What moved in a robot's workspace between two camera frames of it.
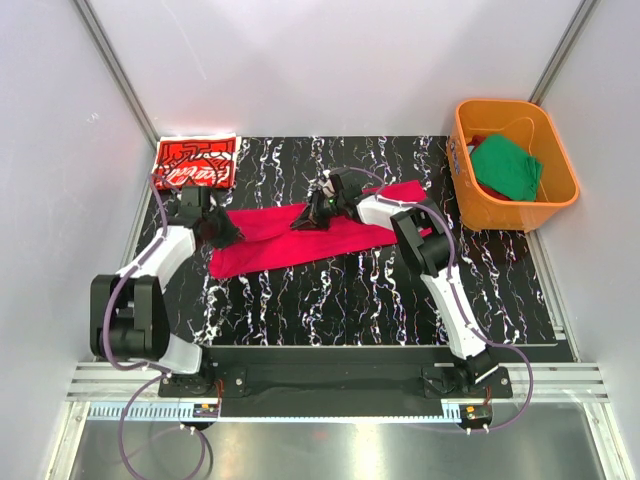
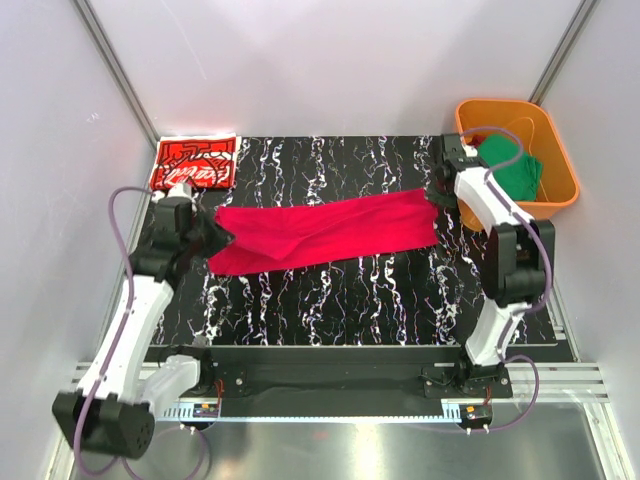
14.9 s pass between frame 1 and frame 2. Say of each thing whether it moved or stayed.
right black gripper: moved
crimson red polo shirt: stayed
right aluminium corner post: stayed
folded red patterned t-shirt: stayed
